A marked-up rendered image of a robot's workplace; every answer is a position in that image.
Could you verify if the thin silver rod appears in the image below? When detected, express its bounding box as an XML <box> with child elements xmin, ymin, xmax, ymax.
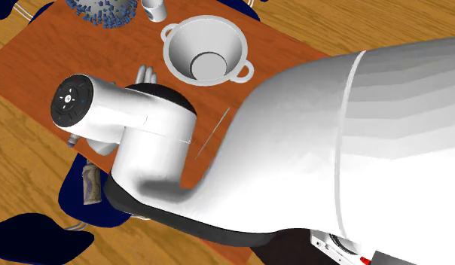
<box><xmin>194</xmin><ymin>106</ymin><xmax>232</xmax><ymax>160</ymax></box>

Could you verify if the white hand figure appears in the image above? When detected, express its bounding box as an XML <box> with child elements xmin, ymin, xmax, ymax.
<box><xmin>134</xmin><ymin>65</ymin><xmax>158</xmax><ymax>87</ymax></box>

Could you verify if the navy blue chair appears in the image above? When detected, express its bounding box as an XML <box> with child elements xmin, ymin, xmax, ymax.
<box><xmin>0</xmin><ymin>213</ymin><xmax>96</xmax><ymax>265</ymax></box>
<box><xmin>28</xmin><ymin>1</ymin><xmax>56</xmax><ymax>25</ymax></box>
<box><xmin>58</xmin><ymin>152</ymin><xmax>132</xmax><ymax>228</ymax></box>
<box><xmin>215</xmin><ymin>0</ymin><xmax>262</xmax><ymax>22</ymax></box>
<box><xmin>0</xmin><ymin>0</ymin><xmax>16</xmax><ymax>21</ymax></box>

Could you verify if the dark robot stand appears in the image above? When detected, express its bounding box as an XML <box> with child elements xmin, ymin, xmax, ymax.
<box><xmin>249</xmin><ymin>228</ymin><xmax>341</xmax><ymax>265</ymax></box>

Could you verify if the white cup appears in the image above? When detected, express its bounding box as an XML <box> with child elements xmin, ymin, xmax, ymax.
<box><xmin>140</xmin><ymin>0</ymin><xmax>168</xmax><ymax>23</ymax></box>

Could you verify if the patterned beige cylinder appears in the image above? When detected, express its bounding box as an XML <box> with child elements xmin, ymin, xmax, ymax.
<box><xmin>83</xmin><ymin>163</ymin><xmax>102</xmax><ymax>206</ymax></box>

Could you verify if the blue spiky ball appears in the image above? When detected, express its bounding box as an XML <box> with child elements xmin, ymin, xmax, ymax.
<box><xmin>64</xmin><ymin>0</ymin><xmax>139</xmax><ymax>29</ymax></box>

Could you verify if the brown wooden table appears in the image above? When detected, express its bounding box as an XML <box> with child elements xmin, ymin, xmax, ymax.
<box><xmin>0</xmin><ymin>0</ymin><xmax>331</xmax><ymax>265</ymax></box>

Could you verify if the white two-handled colander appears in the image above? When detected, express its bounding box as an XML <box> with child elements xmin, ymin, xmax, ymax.
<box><xmin>160</xmin><ymin>14</ymin><xmax>255</xmax><ymax>87</ymax></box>

